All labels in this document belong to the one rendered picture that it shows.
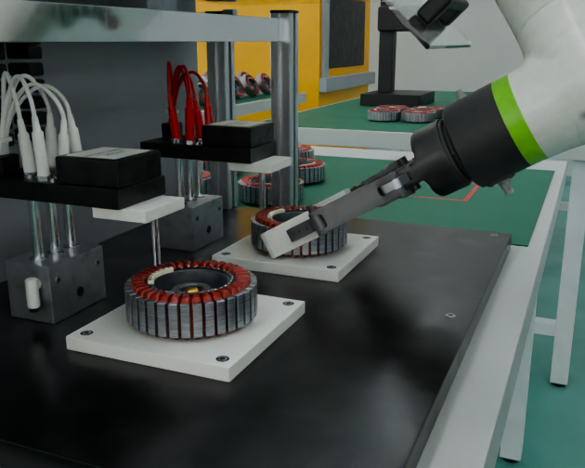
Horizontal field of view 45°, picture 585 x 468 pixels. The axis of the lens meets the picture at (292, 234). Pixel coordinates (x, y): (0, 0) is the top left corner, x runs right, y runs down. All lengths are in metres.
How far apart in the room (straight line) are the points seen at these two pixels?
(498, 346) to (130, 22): 0.44
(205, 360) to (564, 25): 0.43
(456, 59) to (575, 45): 5.22
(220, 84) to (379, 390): 0.62
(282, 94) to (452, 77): 4.95
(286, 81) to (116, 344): 0.52
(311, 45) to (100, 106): 3.40
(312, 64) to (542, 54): 3.58
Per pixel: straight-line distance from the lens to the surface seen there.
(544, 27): 0.72
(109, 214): 0.60
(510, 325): 0.72
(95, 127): 0.89
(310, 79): 4.26
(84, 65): 0.88
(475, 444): 0.52
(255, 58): 4.40
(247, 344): 0.57
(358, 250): 0.81
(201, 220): 0.86
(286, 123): 0.99
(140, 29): 0.70
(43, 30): 0.59
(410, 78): 5.99
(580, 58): 0.69
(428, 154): 0.72
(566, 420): 2.16
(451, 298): 0.71
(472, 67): 5.89
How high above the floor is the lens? 1.01
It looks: 15 degrees down
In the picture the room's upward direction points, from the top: straight up
